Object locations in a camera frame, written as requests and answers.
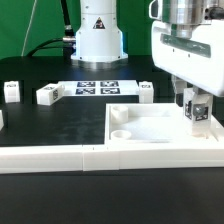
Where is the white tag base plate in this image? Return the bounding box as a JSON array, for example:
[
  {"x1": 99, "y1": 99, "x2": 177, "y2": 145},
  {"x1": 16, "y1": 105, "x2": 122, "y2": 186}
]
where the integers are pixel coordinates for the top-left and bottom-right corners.
[{"x1": 59, "y1": 80, "x2": 138, "y2": 96}]

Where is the black cable bundle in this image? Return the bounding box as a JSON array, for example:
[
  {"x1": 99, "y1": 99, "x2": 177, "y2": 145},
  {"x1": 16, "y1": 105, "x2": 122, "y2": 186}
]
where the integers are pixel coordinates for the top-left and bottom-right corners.
[{"x1": 26, "y1": 0, "x2": 77, "y2": 58}]

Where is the white thin cable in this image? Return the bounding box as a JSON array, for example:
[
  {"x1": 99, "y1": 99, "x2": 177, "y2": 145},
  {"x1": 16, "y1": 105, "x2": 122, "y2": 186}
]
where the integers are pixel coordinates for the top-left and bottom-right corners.
[{"x1": 21, "y1": 0, "x2": 38, "y2": 57}]

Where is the white L-shaped fence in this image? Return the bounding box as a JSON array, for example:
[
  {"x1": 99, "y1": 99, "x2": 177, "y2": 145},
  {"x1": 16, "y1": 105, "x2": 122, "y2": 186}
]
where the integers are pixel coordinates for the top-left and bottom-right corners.
[{"x1": 0, "y1": 113, "x2": 224, "y2": 175}]

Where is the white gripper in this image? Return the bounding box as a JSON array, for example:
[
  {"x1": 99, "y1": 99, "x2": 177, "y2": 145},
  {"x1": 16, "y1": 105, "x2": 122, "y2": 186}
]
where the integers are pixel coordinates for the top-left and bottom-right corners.
[{"x1": 149, "y1": 0, "x2": 224, "y2": 121}]

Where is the white square tabletop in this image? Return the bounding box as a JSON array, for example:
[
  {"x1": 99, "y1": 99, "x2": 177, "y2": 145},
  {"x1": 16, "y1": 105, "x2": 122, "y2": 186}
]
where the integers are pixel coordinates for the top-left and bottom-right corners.
[{"x1": 104, "y1": 103, "x2": 224, "y2": 145}]

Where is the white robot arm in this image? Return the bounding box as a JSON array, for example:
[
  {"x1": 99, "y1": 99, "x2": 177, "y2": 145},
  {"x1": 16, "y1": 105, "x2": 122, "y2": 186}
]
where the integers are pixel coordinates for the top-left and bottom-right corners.
[{"x1": 71, "y1": 0, "x2": 224, "y2": 97}]

